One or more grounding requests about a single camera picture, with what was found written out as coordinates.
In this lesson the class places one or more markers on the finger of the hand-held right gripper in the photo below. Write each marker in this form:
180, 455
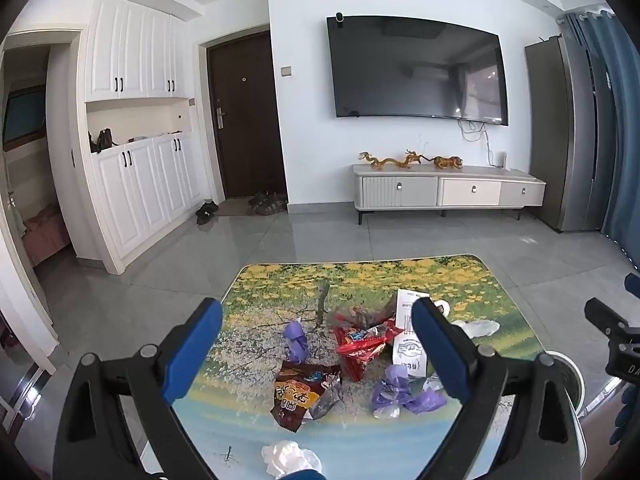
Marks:
633, 287
602, 315

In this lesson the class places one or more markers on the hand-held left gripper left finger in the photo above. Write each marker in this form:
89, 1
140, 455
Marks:
192, 350

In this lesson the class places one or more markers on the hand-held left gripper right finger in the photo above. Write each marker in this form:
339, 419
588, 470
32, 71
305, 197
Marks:
442, 355

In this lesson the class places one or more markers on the clear plastic wrapper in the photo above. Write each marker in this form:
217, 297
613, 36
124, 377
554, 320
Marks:
431, 384

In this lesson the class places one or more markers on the white paper bag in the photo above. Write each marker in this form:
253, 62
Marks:
407, 351

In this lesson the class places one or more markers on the white tissue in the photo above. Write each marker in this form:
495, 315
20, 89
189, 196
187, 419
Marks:
287, 455
480, 328

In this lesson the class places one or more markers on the large purple wrapper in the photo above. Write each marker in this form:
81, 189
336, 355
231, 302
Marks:
395, 388

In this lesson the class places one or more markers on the white round bin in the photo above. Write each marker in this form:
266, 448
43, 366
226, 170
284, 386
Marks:
571, 385

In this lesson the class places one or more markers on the red snack wrapper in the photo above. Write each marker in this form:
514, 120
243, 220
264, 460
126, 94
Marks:
362, 349

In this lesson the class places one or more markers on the small purple wrapper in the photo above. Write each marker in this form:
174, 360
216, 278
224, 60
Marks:
295, 341

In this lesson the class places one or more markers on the brown snack packet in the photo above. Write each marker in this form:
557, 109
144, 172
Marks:
295, 393

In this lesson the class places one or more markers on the landscape print table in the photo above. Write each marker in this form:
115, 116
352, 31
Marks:
280, 280

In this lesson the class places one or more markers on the pair of black shoes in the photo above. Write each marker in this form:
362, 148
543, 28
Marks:
206, 211

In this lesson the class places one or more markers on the pair of brown shoes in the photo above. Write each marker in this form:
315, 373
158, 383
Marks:
268, 204

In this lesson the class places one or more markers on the grey refrigerator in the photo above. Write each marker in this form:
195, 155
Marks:
560, 135

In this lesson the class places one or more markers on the white television console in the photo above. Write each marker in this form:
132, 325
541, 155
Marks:
400, 190

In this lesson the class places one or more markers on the blue curtain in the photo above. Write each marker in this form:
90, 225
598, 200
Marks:
620, 110

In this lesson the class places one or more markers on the small white router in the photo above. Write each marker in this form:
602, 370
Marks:
502, 159

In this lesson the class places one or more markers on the pink bed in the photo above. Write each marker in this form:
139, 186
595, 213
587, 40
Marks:
46, 234

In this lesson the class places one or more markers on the golden tiger figurine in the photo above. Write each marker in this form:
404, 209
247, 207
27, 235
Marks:
447, 162

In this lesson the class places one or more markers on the golden dragon figurine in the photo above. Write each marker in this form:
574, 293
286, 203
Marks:
412, 158
374, 159

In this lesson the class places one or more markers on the black handbag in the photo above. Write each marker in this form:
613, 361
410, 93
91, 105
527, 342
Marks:
103, 141

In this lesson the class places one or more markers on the dark brown entrance door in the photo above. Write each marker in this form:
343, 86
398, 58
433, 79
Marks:
245, 125

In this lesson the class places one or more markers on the dark framed window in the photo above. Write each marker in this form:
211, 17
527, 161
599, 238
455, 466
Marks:
24, 116

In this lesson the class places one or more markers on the small black webcam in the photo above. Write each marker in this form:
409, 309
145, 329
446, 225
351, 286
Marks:
340, 18

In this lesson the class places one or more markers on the white wall cabinet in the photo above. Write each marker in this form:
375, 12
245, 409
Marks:
145, 190

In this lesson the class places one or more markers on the black wall television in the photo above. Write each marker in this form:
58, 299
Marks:
417, 70

